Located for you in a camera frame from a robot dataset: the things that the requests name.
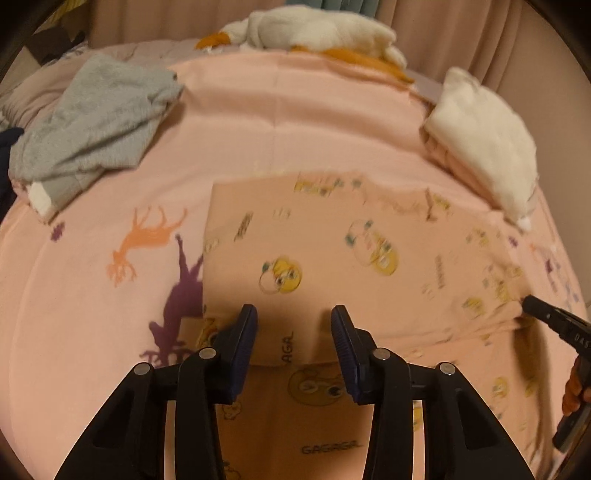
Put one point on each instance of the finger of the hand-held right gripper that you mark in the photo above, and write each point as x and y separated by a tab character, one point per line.
538	308

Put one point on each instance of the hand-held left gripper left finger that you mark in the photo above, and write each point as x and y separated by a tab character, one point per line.
244	339

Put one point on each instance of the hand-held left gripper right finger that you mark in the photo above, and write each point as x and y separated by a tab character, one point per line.
342	339

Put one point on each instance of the peach cartoon print garment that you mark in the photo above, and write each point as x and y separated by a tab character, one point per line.
323	240

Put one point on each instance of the person's right hand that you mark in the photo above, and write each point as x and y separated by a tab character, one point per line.
575	387

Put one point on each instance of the pink folded garment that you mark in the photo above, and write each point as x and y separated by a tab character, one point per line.
445	154

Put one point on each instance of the white folded garment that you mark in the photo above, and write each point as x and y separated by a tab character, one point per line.
485	134

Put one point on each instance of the pink animal print bedsheet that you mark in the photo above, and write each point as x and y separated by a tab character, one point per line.
231	138

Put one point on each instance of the grey garment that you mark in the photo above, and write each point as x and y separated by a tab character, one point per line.
92	124

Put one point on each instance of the beige curtain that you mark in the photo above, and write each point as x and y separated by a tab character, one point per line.
461	32

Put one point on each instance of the dark navy cloth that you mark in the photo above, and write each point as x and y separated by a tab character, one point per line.
7	157

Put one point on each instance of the white and orange cloth pile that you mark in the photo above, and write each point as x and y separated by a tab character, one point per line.
314	27

